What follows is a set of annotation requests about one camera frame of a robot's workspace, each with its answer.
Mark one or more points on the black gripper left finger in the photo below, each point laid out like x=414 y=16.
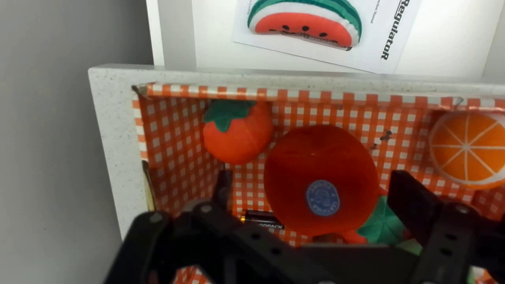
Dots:
x=174 y=246

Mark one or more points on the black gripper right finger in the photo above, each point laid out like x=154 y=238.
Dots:
x=463 y=241

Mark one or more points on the big round orange plush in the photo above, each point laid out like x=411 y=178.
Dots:
x=316 y=162

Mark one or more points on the watermelon slice plush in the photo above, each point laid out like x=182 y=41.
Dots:
x=305 y=23

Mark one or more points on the orange slice plush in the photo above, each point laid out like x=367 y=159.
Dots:
x=468 y=146

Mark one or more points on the small orange plush green leaf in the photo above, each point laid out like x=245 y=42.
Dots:
x=237 y=135

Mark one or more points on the white drawer with wooden front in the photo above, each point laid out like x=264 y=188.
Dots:
x=447 y=31

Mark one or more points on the orange checkered box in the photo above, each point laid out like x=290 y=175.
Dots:
x=179 y=135

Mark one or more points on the white tall cabinet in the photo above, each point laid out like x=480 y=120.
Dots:
x=53 y=131

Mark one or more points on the white paper leaflet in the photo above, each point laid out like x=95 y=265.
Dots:
x=389 y=41

